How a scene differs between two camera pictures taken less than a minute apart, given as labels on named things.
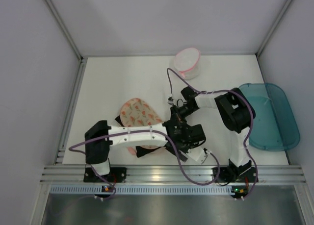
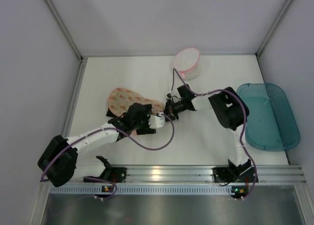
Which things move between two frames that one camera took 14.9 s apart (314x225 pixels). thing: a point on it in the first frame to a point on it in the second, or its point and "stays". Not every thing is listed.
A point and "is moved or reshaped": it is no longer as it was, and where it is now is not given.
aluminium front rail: x=172 y=175 stays
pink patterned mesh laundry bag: x=136 y=112 is moved or reshaped
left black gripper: x=177 y=150 to x=143 y=119
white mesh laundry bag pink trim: x=188 y=62 stays
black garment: x=141 y=151 to x=109 y=113
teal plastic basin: x=274 y=128 stays
